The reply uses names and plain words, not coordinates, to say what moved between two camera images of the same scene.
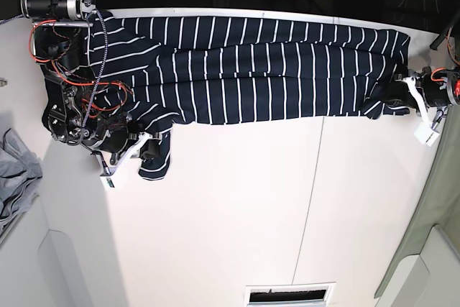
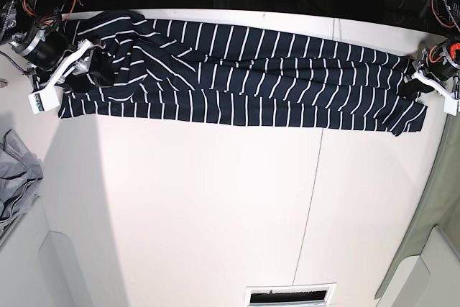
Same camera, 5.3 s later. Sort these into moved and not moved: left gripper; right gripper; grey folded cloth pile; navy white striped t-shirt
Moved: right gripper; left gripper; navy white striped t-shirt
Not moved: grey folded cloth pile
